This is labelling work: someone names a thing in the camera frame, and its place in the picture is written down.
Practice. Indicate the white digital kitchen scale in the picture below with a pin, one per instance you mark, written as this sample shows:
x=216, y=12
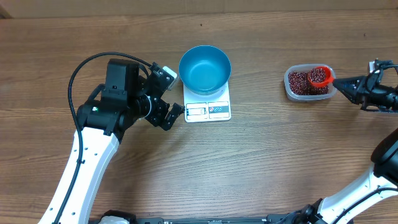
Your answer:
x=207, y=108

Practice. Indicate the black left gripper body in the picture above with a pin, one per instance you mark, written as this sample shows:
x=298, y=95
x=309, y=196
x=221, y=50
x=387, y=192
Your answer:
x=157, y=111

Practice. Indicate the blue plastic bowl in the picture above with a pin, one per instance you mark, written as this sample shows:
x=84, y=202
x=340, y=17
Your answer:
x=204, y=69

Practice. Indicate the orange measuring scoop blue handle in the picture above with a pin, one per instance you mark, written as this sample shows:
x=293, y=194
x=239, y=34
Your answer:
x=320, y=77

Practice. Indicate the clear plastic bean container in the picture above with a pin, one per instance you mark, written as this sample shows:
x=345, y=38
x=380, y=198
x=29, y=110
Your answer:
x=306, y=68

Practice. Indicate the red adzuki beans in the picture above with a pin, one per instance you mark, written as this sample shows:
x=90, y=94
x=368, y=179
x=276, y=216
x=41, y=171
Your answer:
x=301, y=86

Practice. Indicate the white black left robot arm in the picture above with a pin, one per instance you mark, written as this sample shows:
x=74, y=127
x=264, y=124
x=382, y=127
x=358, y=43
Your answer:
x=130, y=92

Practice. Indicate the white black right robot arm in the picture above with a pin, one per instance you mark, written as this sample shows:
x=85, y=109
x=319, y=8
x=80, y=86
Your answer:
x=379, y=181

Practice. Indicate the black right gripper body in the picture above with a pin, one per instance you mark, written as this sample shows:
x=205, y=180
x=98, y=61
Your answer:
x=374, y=93

